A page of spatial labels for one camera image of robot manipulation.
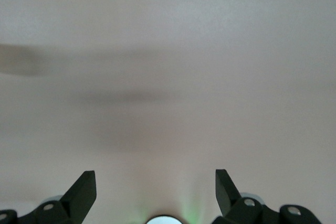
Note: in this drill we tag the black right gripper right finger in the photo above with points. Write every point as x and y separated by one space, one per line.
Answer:
228 200

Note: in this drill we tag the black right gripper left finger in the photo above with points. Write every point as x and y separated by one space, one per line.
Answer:
76 201

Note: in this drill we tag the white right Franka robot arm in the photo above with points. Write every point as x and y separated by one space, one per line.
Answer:
164 220

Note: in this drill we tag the brown table cover sheet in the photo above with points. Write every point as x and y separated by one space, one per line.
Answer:
210 51

